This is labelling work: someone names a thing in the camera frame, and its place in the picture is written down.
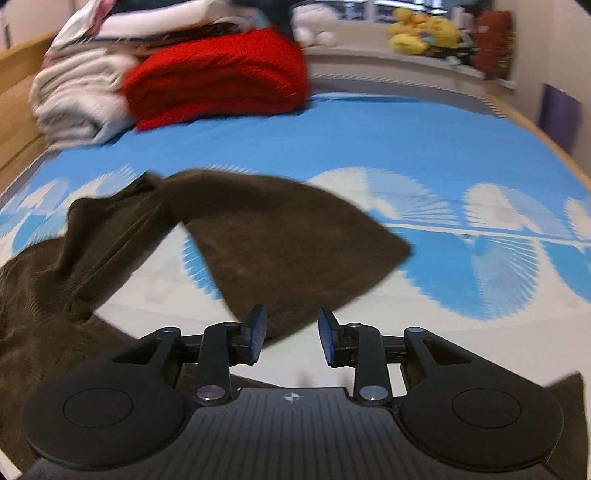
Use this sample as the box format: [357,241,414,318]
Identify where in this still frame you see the wooden bed headboard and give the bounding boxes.
[0,32,56,191]

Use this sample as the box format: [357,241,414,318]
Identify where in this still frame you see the white folded bedding stack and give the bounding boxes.
[45,0,288,59]

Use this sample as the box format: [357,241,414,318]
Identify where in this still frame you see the dark brown corduroy pants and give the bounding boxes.
[0,168,591,480]

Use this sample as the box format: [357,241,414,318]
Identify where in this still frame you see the white plush toy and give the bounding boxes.
[291,3,341,48]

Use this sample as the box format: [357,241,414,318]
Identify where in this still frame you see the white folded comforter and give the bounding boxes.
[29,49,139,151]

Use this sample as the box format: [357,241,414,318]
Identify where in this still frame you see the purple bag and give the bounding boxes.
[537,84,582,154]

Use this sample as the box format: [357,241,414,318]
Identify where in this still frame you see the red folded blanket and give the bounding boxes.
[122,27,310,131]

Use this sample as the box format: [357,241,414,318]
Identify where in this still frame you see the yellow plush toys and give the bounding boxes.
[389,7,462,56]

